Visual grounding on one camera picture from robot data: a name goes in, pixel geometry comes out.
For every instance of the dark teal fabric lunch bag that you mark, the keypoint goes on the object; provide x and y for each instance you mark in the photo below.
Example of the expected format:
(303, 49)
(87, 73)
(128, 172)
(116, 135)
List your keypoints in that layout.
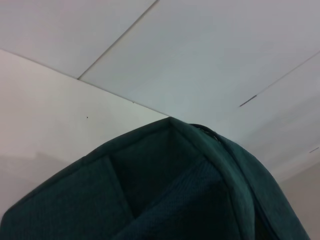
(150, 200)

